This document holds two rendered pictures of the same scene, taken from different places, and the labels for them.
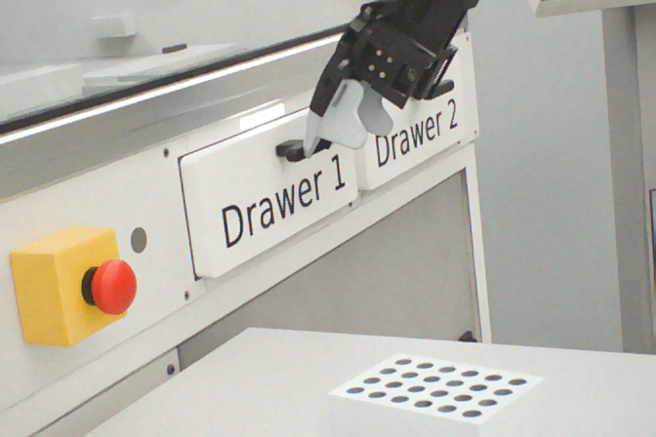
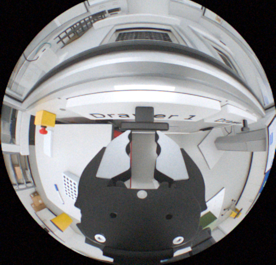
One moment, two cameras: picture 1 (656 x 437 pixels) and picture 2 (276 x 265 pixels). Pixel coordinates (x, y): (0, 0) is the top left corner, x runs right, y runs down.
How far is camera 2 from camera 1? 1.14 m
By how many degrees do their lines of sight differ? 76
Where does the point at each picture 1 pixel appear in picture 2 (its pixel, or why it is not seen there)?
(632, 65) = (260, 138)
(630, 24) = (264, 138)
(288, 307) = not seen: hidden behind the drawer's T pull
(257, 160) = (114, 107)
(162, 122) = (49, 95)
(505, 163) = not seen: hidden behind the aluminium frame
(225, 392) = (76, 141)
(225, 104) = (92, 83)
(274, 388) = (79, 151)
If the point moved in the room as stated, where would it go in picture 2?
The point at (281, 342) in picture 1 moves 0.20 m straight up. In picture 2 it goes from (101, 140) to (50, 138)
